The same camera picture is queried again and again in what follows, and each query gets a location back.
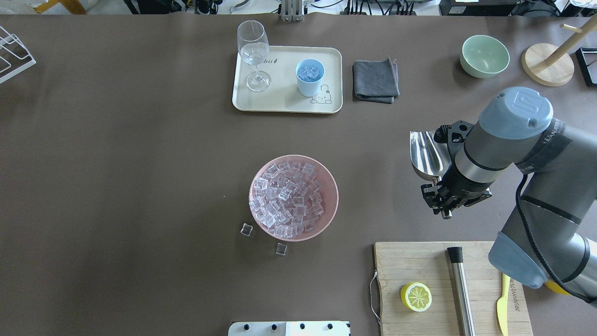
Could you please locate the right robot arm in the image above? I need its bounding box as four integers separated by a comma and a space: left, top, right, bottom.
421, 86, 597, 306

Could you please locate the yellow lemon outer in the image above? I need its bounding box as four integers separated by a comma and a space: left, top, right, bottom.
544, 280, 570, 295

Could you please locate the clear wine glass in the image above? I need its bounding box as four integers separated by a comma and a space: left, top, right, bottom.
236, 21, 271, 92

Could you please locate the green ceramic bowl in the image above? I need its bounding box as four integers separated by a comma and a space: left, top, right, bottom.
460, 35, 510, 78

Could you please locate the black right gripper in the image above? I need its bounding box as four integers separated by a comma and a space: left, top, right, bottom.
421, 168, 492, 216

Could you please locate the pink bowl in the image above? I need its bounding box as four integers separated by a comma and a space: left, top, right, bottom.
249, 154, 339, 242

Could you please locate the aluminium frame post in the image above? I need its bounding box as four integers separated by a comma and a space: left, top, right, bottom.
280, 0, 305, 22

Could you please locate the steel muddler black tip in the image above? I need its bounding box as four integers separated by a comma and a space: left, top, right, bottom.
446, 246, 476, 336

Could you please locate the spilled ice cube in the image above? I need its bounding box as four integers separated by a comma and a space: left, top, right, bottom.
275, 242, 288, 257
240, 223, 253, 237

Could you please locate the bamboo cutting board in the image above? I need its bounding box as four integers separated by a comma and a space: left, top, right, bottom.
374, 241, 534, 336

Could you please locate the cream rabbit tray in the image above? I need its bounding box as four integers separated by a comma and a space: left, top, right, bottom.
232, 45, 343, 113

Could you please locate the light blue cup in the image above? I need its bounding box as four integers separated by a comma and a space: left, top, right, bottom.
296, 59, 326, 97

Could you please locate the grey folded cloth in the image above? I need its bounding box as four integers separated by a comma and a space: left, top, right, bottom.
353, 57, 400, 104

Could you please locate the steel ice scoop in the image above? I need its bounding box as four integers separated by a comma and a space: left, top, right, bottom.
410, 131, 452, 219

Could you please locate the clear ice cubes pile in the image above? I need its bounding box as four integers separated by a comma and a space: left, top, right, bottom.
249, 161, 325, 239

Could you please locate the wooden cup tree stand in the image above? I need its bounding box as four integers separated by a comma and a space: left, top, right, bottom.
521, 16, 597, 87

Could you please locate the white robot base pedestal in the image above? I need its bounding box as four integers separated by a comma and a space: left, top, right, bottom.
228, 321, 351, 336

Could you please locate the yellow plastic knife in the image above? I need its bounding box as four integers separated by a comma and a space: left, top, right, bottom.
495, 273, 510, 336

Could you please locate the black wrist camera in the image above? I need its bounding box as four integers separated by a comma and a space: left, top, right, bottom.
433, 120, 474, 157

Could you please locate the half lemon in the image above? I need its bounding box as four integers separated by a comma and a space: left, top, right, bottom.
400, 281, 432, 312

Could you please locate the white wire cup rack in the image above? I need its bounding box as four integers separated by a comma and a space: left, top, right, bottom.
0, 26, 36, 83

